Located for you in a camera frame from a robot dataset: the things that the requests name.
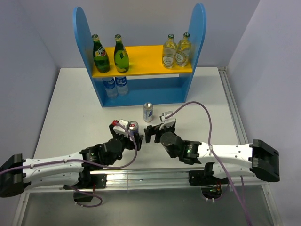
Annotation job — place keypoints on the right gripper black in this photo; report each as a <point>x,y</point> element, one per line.
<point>150,130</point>

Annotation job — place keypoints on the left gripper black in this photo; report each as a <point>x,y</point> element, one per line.
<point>130,142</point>

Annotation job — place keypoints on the clear Chang bottle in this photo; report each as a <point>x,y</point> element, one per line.
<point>169,52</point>
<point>183,50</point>

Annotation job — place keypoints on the green Perrier bottle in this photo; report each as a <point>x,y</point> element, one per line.
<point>121,58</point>
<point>100,55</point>

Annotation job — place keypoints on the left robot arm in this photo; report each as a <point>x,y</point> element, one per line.
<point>18,174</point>

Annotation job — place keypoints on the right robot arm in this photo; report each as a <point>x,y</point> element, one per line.
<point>257,159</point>

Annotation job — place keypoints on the blue and yellow shelf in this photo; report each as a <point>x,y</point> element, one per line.
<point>149,80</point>

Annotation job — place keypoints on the silver can red tab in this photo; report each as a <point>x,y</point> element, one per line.
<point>133,127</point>

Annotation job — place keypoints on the silver blue can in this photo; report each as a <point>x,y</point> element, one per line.
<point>148,112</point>

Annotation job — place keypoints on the right water bottle blue label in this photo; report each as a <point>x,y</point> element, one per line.
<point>122,87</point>

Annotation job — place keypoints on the water bottle blue label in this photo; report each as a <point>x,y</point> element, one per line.
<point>122,87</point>
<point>110,87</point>

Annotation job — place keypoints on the left water bottle blue label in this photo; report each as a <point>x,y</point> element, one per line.
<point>110,87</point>

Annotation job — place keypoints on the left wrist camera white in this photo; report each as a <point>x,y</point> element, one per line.
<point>121,126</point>

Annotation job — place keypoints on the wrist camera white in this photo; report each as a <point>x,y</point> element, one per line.
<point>167,120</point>
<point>121,126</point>

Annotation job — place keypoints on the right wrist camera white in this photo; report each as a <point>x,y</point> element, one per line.
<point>167,120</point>

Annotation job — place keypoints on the aluminium rail frame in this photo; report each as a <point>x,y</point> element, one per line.
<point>154,189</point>

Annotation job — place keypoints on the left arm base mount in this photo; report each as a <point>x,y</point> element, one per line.
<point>84,191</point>

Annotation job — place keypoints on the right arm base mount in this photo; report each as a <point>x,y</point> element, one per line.
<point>211,187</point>

